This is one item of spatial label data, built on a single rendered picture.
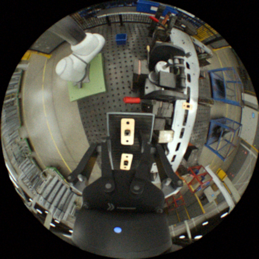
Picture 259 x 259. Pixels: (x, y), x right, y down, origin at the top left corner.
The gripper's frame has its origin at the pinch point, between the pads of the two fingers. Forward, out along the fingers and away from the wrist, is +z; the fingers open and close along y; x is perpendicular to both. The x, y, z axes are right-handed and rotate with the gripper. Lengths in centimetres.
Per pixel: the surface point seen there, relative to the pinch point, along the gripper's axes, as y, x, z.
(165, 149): 19.0, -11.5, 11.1
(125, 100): -0.7, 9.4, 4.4
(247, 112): 804, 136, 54
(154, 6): 14, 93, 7
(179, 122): 30.2, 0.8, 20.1
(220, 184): 369, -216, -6
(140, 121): 3.7, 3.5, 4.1
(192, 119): 40.9, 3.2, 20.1
